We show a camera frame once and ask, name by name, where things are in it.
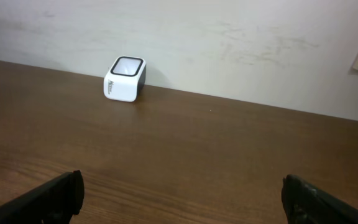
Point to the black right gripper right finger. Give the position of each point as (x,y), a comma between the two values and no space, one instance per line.
(304,203)

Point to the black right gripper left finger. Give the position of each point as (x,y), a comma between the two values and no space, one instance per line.
(55,201)

